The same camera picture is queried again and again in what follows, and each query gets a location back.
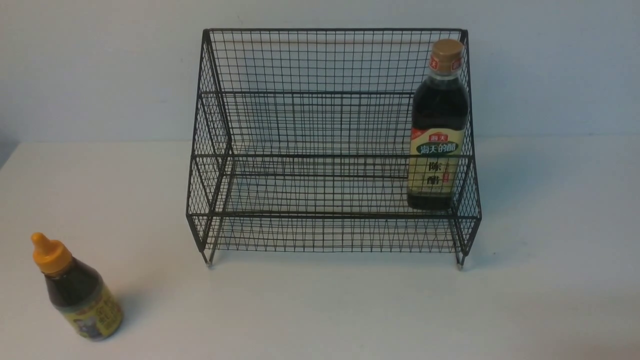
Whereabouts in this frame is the orange-capped dark seasoning bottle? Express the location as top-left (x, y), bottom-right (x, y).
top-left (30, 232), bottom-right (124, 341)

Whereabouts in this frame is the tall dark vinegar bottle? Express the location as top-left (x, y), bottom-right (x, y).
top-left (406, 38), bottom-right (470, 211)

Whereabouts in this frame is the black wire mesh shelf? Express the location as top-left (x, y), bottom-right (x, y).
top-left (186, 27), bottom-right (483, 270)

